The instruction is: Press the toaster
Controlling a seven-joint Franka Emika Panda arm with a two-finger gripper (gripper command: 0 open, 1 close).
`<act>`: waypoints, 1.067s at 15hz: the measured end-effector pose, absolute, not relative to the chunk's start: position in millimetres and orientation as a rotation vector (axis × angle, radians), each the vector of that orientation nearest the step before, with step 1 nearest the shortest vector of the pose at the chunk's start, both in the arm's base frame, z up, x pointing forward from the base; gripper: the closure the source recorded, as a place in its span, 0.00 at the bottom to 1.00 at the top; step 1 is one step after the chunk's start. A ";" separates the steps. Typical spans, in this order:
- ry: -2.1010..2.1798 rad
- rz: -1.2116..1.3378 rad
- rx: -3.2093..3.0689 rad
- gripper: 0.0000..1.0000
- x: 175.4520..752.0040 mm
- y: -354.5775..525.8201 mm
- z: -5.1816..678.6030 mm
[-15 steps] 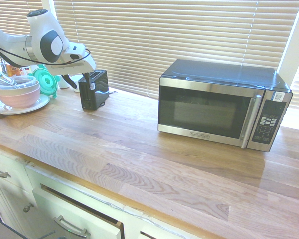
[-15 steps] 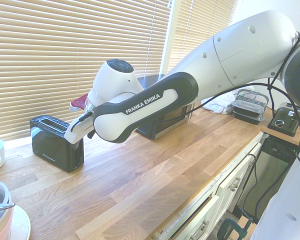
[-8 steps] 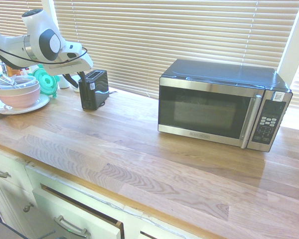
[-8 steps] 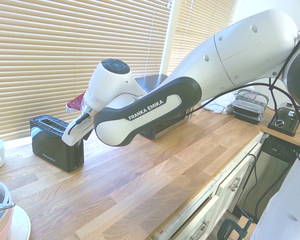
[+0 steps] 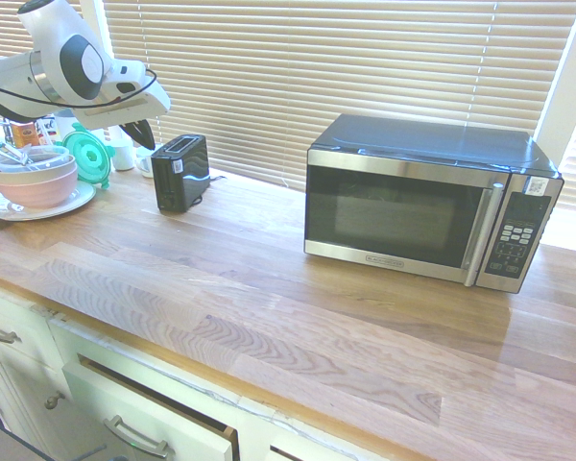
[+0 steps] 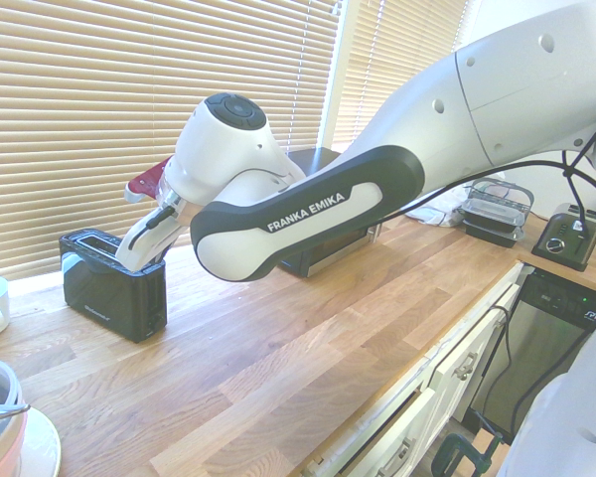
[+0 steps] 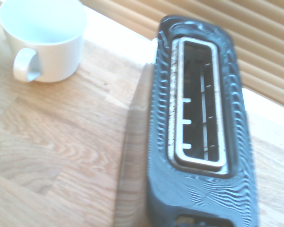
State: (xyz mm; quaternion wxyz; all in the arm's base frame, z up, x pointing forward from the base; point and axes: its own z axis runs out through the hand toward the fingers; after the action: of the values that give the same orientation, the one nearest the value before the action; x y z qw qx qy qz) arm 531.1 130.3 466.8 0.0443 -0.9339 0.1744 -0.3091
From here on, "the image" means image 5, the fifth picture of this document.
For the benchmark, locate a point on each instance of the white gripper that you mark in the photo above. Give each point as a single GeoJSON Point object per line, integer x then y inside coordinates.
{"type": "Point", "coordinates": [134, 105]}

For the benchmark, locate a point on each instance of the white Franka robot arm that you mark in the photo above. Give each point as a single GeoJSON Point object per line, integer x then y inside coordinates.
{"type": "Point", "coordinates": [53, 57]}

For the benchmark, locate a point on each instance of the black two-slot toaster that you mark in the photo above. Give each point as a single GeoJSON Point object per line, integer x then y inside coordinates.
{"type": "Point", "coordinates": [182, 175]}

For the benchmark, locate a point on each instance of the tall white cup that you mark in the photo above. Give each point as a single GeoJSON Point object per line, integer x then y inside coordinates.
{"type": "Point", "coordinates": [124, 156]}

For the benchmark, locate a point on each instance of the small white mug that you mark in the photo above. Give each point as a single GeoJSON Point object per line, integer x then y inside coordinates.
{"type": "Point", "coordinates": [145, 165]}

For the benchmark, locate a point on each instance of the green container lid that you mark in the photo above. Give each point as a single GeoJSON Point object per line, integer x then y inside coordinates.
{"type": "Point", "coordinates": [91, 156]}

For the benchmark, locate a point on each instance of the white plate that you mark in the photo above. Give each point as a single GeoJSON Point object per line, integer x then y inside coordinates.
{"type": "Point", "coordinates": [79, 196]}

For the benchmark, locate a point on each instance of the white labelled bottle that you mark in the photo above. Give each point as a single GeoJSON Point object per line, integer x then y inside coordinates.
{"type": "Point", "coordinates": [47, 129]}

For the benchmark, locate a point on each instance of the clear plastic container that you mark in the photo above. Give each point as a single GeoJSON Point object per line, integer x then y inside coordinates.
{"type": "Point", "coordinates": [48, 154]}

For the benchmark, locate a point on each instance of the orange food box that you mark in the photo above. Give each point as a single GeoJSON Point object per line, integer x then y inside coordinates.
{"type": "Point", "coordinates": [25, 134]}

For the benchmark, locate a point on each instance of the pink bowl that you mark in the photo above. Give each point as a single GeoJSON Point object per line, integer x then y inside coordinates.
{"type": "Point", "coordinates": [38, 192]}

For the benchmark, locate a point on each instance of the metal utensil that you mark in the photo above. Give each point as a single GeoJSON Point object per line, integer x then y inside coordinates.
{"type": "Point", "coordinates": [9, 152]}

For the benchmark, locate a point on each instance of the wide beige window blind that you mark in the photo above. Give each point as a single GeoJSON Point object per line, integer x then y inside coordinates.
{"type": "Point", "coordinates": [317, 72]}

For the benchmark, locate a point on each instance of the metal cabinet knob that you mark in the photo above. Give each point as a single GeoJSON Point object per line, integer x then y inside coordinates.
{"type": "Point", "coordinates": [54, 399]}

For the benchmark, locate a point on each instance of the white open drawer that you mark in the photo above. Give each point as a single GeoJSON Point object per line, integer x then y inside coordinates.
{"type": "Point", "coordinates": [139, 413]}

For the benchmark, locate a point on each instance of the black and steel microwave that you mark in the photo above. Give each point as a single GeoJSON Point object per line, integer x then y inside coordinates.
{"type": "Point", "coordinates": [413, 206]}

